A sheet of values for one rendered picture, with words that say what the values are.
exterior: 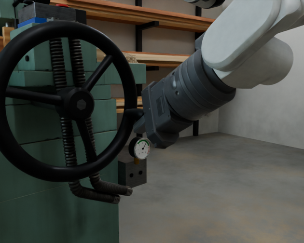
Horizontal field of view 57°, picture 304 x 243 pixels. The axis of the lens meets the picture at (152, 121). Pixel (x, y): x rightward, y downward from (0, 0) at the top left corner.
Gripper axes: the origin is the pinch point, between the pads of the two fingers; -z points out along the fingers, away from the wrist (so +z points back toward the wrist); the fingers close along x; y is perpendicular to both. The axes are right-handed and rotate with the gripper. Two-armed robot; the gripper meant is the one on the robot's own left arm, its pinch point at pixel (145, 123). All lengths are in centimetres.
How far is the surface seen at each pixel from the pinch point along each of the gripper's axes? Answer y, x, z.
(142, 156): -15.7, 2.6, -23.4
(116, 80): -5.7, 22.2, -17.9
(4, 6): 23.5, 35.8, -18.8
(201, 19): -195, 223, -113
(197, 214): -106, -4, -94
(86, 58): 8.2, 17.6, -7.3
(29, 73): 19.2, 11.3, -9.0
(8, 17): 22.1, 33.9, -20.1
